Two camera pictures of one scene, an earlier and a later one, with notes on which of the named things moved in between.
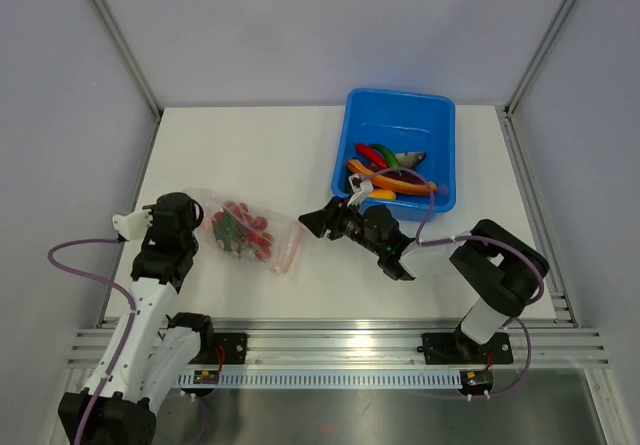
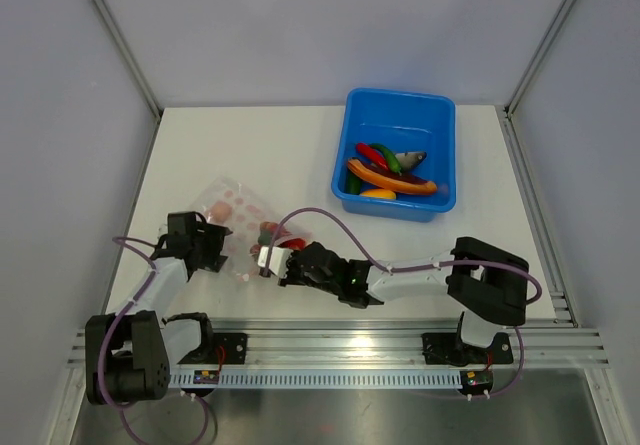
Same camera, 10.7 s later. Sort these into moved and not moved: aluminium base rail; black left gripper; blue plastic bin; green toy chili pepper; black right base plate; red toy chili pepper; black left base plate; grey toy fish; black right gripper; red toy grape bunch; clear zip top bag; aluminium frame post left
Moved: red toy grape bunch; clear zip top bag; black right gripper; black left gripper
Not moved: green toy chili pepper; red toy chili pepper; aluminium base rail; black right base plate; blue plastic bin; aluminium frame post left; black left base plate; grey toy fish
